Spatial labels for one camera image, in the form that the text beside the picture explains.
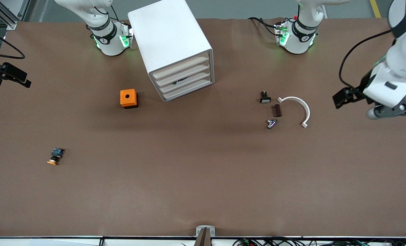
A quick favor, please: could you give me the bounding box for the orange push button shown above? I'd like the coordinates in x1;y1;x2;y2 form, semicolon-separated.
47;148;65;166

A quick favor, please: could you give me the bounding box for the white curved plastic clip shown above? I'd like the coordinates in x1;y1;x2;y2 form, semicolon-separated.
277;96;311;128

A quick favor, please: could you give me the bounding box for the orange box with hole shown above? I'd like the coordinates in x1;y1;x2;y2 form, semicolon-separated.
120;89;139;109

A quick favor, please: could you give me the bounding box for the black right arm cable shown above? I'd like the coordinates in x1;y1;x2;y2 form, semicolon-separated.
0;27;26;60

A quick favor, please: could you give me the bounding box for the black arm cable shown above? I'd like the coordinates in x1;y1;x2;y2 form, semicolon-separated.
339;29;395;90
0;27;26;60

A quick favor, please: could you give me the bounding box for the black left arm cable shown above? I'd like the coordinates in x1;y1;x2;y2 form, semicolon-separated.
339;29;395;90

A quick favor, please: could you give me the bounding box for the aluminium frame profile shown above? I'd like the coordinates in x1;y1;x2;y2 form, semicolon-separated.
0;0;31;30

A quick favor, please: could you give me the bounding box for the black base cable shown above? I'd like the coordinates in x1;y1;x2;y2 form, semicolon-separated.
247;16;279;36

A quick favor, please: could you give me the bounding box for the black cable bundle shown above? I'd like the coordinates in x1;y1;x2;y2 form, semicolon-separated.
232;237;406;246

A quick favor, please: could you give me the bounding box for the grey metal bracket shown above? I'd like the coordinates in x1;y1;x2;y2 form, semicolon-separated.
196;225;216;237

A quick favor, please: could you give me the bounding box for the brown post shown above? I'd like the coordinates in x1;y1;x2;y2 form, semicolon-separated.
193;228;212;246

